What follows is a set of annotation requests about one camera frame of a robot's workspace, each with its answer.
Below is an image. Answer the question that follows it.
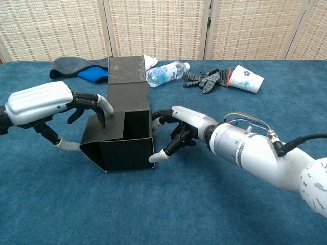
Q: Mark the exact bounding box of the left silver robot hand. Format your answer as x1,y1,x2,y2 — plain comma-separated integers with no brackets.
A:
4,81,115,152

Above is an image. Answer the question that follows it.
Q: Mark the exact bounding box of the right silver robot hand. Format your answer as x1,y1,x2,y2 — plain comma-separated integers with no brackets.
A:
148,105,219,163

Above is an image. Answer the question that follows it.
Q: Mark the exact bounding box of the black paper box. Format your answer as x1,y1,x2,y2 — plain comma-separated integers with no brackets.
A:
79,55,156,172

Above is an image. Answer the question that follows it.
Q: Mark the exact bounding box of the grey knit glove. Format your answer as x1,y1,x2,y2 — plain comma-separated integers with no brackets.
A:
183,67,232,94

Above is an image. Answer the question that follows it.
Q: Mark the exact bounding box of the grey towel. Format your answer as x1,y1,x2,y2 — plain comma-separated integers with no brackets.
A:
49,56,110,80

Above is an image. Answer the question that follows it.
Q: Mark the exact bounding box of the clear plastic water bottle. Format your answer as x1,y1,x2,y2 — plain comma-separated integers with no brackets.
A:
145,62,191,88

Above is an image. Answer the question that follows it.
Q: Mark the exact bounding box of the blue cloth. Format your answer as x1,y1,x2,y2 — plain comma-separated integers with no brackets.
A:
76,66,110,84

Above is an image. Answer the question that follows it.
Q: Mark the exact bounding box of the white paper cup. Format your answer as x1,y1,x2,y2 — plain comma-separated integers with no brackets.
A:
228,65,265,94

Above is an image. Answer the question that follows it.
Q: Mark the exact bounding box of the white tissue pack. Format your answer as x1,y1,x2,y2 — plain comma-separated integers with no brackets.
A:
143,54,158,72

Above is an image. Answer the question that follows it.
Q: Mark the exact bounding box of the woven folding screen panel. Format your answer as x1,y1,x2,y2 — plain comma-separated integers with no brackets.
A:
0,0,113,63
103,0,213,62
204,0,311,61
285,0,327,61

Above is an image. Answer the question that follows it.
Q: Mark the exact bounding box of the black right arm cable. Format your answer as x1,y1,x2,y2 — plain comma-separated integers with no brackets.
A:
267,129,327,158

